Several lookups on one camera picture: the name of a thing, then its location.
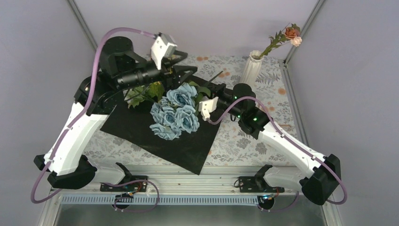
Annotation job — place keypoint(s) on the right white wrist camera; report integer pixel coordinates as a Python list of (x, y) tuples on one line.
[(206, 107)]

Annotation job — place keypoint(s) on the colourful artificial flower bouquet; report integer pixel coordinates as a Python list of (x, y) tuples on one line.
[(137, 95)]

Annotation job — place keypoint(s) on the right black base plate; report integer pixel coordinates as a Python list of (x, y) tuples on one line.
[(247, 184)]

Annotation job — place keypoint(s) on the floral patterned table mat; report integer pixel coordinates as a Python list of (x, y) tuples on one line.
[(231, 146)]

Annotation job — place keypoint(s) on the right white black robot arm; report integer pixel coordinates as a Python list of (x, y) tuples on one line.
[(316, 176)]

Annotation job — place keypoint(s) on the aluminium rail frame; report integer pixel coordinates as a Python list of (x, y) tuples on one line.
[(213, 180)]

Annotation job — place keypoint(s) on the left vertical aluminium post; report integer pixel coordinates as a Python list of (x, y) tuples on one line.
[(82, 23)]

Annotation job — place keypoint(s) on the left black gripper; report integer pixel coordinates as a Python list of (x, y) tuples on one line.
[(171, 79)]

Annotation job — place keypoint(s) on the pink orange rose stem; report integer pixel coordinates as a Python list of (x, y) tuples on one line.
[(290, 34)]

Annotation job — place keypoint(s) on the black wrapping paper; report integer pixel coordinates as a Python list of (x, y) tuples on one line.
[(189, 151)]

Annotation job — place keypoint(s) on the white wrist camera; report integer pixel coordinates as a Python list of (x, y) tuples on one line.
[(163, 47), (206, 107)]

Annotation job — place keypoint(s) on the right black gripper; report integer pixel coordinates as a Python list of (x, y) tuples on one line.
[(214, 90)]

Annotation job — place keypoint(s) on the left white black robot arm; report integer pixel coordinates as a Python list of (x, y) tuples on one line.
[(118, 69)]

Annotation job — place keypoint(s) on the right vertical aluminium post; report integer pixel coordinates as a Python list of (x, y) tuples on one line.
[(305, 28)]

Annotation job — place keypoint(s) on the vertical aluminium post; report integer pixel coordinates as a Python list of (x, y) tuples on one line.
[(305, 28), (82, 23)]

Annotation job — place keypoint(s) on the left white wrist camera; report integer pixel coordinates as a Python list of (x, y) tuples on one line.
[(163, 47)]

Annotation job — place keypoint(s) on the white ribbed ceramic vase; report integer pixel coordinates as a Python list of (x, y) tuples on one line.
[(252, 68)]

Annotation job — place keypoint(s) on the blue rose stem bunch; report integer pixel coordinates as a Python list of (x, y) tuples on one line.
[(177, 111)]

